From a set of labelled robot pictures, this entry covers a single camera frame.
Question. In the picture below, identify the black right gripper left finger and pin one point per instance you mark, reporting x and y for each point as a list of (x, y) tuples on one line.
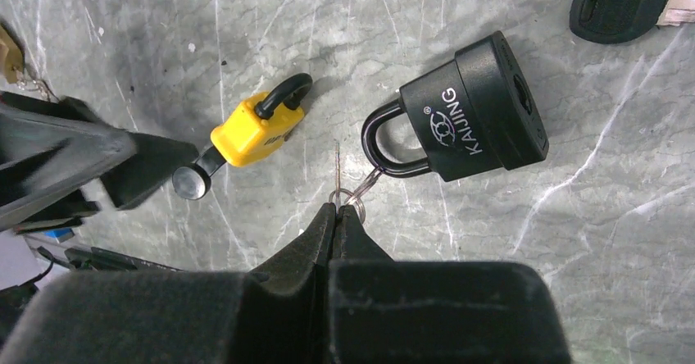
[(274, 313)]

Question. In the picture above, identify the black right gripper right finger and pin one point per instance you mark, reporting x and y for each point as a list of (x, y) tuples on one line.
[(386, 311)]

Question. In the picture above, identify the black padlock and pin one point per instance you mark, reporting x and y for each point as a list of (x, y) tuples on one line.
[(471, 115)]

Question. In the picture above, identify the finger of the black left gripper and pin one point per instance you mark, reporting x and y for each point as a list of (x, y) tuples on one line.
[(155, 159), (48, 152)]

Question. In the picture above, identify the silver keys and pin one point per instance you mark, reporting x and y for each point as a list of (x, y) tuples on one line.
[(38, 86)]

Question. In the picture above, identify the yellow padlock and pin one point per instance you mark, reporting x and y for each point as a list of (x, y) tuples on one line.
[(260, 124)]

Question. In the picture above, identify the large brass padlock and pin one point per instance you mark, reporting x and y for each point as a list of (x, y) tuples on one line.
[(12, 56)]

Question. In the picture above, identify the black key fob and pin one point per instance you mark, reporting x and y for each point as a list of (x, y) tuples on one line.
[(621, 21)]

